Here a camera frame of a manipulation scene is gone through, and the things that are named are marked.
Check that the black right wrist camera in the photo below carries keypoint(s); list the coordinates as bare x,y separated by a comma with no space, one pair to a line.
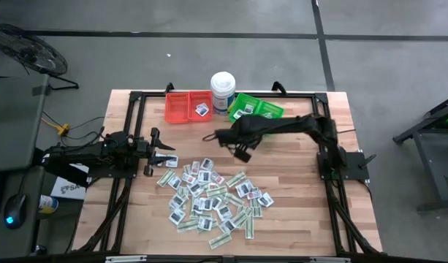
242,153

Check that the white disinfecting wipes canister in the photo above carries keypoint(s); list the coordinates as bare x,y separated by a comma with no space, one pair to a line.
223,85

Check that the white blue yellow can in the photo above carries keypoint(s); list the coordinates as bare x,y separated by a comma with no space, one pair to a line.
48,204

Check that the black floor fan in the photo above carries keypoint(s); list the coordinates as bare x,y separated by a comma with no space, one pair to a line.
30,51

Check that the white antiseptic towelette packet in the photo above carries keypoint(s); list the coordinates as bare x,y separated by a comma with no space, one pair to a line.
200,106
178,201
205,204
249,108
203,111
265,199
161,165
223,212
196,188
172,165
227,225
204,176
177,216
174,182
207,164
238,114
243,188
204,223
216,202

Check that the silver metal bracket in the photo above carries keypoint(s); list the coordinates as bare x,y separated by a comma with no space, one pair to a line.
329,260
125,259

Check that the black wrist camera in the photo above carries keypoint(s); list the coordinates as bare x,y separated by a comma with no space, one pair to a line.
242,153
148,171

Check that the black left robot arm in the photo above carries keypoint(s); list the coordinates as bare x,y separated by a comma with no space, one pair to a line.
84,155

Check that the grey metal cart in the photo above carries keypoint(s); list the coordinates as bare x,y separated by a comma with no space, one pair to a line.
433,175

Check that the orange plastic mesh basket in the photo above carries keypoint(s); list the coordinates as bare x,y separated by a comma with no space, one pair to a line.
177,107
194,98

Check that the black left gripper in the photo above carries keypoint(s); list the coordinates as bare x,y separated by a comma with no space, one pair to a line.
147,149

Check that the grey side desk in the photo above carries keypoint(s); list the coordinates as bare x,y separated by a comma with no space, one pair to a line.
11,128

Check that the black computer mouse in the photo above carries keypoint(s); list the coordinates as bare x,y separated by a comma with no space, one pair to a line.
15,210

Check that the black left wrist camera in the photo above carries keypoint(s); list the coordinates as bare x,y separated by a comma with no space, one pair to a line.
148,171

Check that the black depth camera box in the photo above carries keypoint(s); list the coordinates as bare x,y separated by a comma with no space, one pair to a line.
227,260

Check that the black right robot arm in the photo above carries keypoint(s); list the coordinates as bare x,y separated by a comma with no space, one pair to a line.
300,124

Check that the white printed cardboard box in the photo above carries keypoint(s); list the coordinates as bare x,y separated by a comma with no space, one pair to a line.
68,190

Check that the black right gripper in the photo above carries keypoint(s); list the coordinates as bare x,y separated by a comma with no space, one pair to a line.
245,129

